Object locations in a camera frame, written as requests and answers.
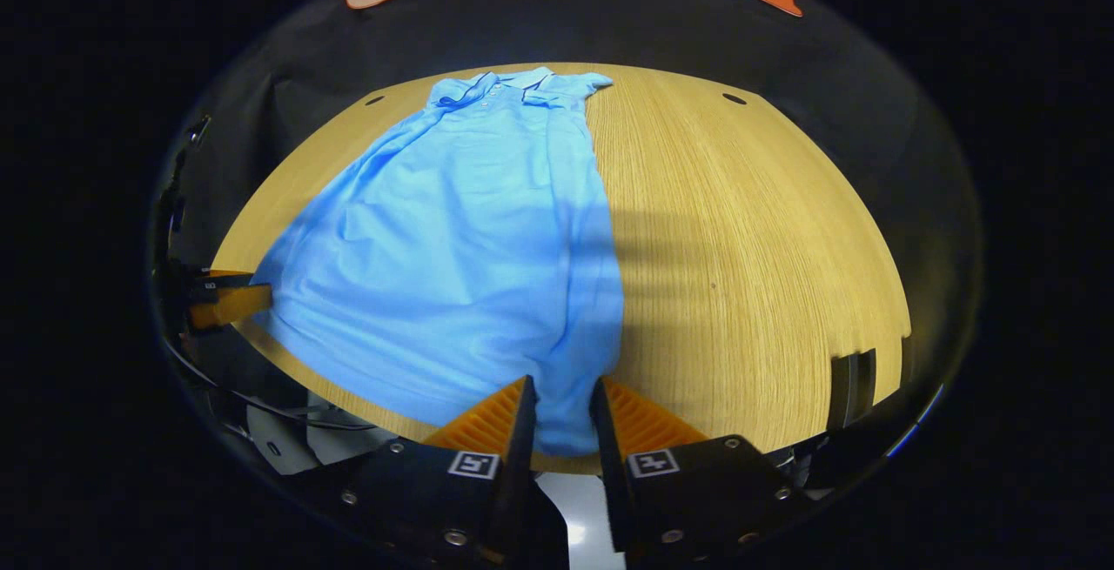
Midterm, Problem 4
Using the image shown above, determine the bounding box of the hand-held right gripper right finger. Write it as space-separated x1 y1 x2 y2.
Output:
589 376 815 567

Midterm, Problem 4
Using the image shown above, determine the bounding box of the dark upright object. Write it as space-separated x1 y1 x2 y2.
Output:
827 348 878 432

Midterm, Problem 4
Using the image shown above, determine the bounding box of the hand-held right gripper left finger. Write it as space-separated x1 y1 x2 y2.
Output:
283 374 572 570

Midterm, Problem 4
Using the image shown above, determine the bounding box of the light blue T-shirt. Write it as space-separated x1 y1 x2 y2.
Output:
251 67 626 458

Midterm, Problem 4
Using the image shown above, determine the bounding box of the black cable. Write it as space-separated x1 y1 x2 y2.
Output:
161 335 379 432

